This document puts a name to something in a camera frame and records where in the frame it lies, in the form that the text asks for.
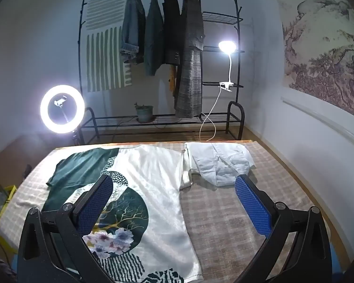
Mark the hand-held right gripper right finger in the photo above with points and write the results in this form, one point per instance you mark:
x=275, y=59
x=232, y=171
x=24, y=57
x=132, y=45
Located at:
x=250, y=203

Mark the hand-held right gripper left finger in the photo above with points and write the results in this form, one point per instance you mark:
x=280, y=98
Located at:
x=90, y=209

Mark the white green printed t-shirt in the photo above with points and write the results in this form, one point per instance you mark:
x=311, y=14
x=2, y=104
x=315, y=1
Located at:
x=156, y=177

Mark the black metal clothes rack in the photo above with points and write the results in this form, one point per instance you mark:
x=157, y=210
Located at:
x=221, y=17

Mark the beige plaid blanket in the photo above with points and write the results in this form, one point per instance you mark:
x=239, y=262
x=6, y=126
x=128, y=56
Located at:
x=224, y=212

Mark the white shorts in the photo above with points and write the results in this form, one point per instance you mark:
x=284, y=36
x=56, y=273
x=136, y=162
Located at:
x=206, y=159

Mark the yellow crate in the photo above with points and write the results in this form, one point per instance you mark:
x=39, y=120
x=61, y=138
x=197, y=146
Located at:
x=10, y=189

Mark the potted plant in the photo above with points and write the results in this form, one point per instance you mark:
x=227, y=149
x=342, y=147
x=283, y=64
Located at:
x=144, y=113

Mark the yellow garment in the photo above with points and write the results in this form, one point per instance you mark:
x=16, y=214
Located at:
x=172, y=79

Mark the grey plaid coat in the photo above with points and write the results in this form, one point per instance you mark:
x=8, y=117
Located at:
x=190, y=64

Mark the white clip lamp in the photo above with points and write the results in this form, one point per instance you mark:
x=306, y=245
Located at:
x=227, y=45

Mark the teal jacket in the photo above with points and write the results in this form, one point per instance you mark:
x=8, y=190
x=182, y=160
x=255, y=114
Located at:
x=153, y=35

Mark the blue denim jeans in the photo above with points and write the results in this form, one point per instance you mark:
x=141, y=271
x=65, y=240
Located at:
x=132, y=26

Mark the dark coat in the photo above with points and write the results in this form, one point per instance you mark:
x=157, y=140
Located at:
x=172, y=29

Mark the green striped wall hanging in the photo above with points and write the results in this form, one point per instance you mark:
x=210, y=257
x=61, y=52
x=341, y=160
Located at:
x=103, y=62

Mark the landscape wall mural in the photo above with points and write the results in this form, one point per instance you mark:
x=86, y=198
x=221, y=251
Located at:
x=321, y=50

